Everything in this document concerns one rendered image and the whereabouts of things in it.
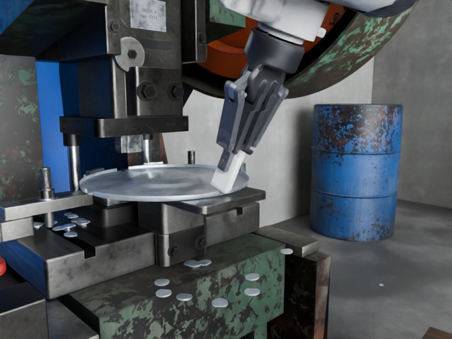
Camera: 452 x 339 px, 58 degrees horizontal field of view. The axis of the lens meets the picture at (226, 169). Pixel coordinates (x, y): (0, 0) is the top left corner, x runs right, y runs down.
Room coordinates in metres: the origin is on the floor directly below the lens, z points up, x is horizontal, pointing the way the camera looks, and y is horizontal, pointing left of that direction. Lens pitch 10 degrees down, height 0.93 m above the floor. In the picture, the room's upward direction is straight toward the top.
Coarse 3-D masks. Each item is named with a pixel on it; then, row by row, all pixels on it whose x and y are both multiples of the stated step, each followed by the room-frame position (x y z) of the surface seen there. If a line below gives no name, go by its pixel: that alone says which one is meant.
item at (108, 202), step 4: (84, 176) 0.77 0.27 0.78; (96, 196) 0.74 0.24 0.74; (96, 200) 0.74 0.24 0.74; (100, 200) 0.73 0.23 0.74; (104, 200) 0.72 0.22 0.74; (108, 200) 0.71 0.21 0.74; (112, 200) 0.72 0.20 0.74; (116, 200) 0.72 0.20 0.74; (120, 200) 0.73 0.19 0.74; (124, 200) 0.73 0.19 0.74; (108, 204) 0.71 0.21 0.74; (112, 204) 0.72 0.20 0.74
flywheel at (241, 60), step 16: (336, 16) 0.85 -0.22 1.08; (352, 16) 0.86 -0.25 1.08; (240, 32) 1.09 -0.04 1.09; (336, 32) 0.88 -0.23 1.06; (208, 48) 1.12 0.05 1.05; (224, 48) 1.10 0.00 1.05; (240, 48) 1.08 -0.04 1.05; (304, 48) 0.90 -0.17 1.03; (320, 48) 0.91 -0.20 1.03; (208, 64) 1.12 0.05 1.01; (224, 64) 1.08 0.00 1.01; (240, 64) 1.04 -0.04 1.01; (304, 64) 0.96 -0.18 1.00
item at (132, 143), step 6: (120, 138) 0.77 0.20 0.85; (126, 138) 0.77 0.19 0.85; (132, 138) 0.78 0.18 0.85; (138, 138) 0.78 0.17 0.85; (120, 144) 0.77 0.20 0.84; (126, 144) 0.77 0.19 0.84; (132, 144) 0.78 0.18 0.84; (138, 144) 0.78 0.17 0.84; (120, 150) 0.77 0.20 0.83; (126, 150) 0.77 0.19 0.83; (132, 150) 0.77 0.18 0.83; (138, 150) 0.78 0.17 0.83
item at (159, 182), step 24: (144, 168) 0.83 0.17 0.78; (168, 168) 0.83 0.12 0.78; (192, 168) 0.83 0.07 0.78; (216, 168) 0.82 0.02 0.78; (96, 192) 0.59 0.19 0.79; (120, 192) 0.61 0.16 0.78; (144, 192) 0.61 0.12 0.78; (168, 192) 0.61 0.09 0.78; (192, 192) 0.61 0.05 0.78; (216, 192) 0.59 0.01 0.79
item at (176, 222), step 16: (240, 192) 0.62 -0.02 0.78; (256, 192) 0.62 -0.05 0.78; (144, 208) 0.67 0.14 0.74; (160, 208) 0.64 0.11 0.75; (176, 208) 0.65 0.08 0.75; (192, 208) 0.55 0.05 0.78; (208, 208) 0.54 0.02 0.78; (224, 208) 0.56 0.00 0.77; (144, 224) 0.67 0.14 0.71; (160, 224) 0.64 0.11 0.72; (176, 224) 0.65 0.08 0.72; (192, 224) 0.68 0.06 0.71; (160, 240) 0.64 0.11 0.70; (176, 240) 0.65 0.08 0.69; (192, 240) 0.68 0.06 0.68; (160, 256) 0.64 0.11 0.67; (176, 256) 0.65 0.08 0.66; (192, 256) 0.68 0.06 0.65
